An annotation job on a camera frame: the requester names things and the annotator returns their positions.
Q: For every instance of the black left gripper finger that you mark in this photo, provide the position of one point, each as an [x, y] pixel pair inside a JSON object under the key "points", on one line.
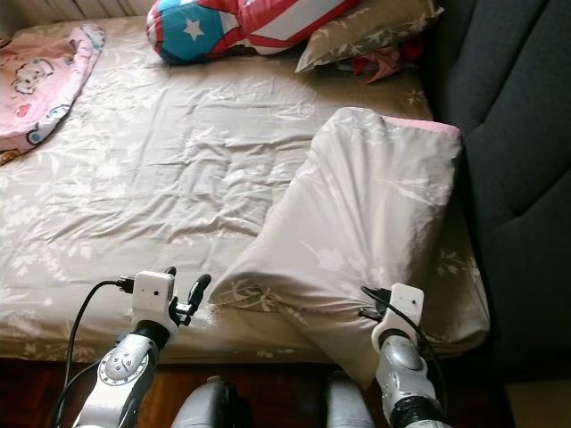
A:
{"points": [[169, 270], [201, 285]]}

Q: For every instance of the large floral pillow pink edge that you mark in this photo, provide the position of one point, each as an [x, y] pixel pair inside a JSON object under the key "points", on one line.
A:
{"points": [[357, 223]]}

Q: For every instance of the pink cartoon print blanket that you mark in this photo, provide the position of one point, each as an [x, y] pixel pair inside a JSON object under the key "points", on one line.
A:
{"points": [[40, 80]]}

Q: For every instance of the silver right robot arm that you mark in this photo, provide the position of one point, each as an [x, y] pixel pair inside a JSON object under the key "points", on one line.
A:
{"points": [[406, 374]]}

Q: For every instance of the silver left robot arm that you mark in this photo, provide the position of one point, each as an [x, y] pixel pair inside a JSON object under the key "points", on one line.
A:
{"points": [[120, 374]]}

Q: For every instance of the beige floral bed sheet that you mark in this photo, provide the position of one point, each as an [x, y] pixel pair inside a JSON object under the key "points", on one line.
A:
{"points": [[169, 178]]}

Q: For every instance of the silver robot left leg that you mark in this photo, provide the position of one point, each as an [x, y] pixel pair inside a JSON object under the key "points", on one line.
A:
{"points": [[205, 406]]}

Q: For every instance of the silver robot leg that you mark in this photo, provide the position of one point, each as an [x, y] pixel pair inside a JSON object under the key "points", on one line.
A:
{"points": [[348, 410], [205, 406]]}

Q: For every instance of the silver robot right leg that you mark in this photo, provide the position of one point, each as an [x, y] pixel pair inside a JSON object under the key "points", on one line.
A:
{"points": [[348, 410]]}

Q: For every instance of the star shield print pillow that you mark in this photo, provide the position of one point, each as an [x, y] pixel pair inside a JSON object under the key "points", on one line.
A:
{"points": [[205, 31]]}

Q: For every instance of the dark grey upholstered headboard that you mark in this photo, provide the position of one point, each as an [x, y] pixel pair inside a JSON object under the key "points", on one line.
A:
{"points": [[508, 107]]}

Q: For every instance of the red cloth item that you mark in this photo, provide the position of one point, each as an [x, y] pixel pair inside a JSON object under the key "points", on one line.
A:
{"points": [[379, 64]]}

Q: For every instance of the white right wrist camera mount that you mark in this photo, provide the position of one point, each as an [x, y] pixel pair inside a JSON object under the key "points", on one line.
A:
{"points": [[404, 301]]}

